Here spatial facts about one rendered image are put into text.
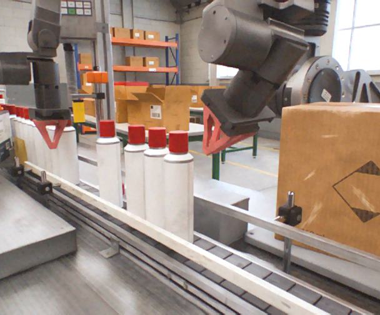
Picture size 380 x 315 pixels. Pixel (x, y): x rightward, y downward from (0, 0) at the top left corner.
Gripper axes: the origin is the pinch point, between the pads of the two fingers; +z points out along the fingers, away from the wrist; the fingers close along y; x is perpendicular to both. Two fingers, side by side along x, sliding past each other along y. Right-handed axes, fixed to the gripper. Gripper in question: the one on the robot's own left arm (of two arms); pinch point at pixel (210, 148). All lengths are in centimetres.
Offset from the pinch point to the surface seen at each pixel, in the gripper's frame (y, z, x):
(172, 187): 3.1, 9.0, -0.1
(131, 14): -487, 320, -694
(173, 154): 2.2, 5.2, -4.0
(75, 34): -7, 19, -61
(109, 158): 2.1, 22.1, -18.0
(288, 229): -3.0, 0.5, 16.1
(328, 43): -564, 91, -229
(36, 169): 5, 54, -42
